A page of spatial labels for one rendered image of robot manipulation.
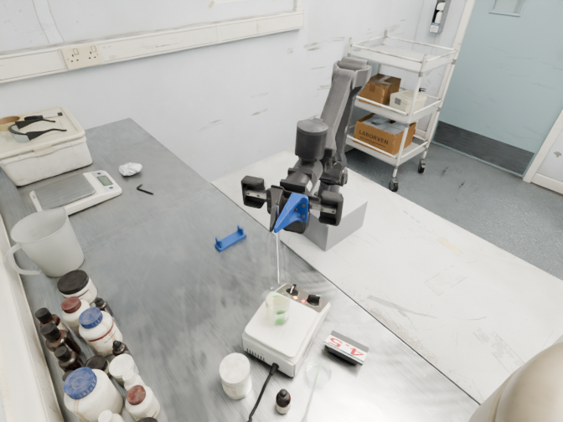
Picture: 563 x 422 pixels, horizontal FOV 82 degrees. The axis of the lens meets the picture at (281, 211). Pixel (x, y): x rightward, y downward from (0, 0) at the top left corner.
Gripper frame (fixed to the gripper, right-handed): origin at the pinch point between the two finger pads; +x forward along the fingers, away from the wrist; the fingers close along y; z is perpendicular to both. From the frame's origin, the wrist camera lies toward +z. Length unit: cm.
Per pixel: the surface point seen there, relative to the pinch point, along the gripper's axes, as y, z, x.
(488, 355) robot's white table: -45, 36, -10
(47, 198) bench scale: 91, 29, -15
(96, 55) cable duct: 116, 1, -77
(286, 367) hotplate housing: -4.2, 31.3, 9.8
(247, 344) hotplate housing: 5.0, 30.2, 8.5
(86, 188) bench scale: 82, 29, -24
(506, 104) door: -95, 72, -279
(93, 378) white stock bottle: 24.9, 22.0, 27.2
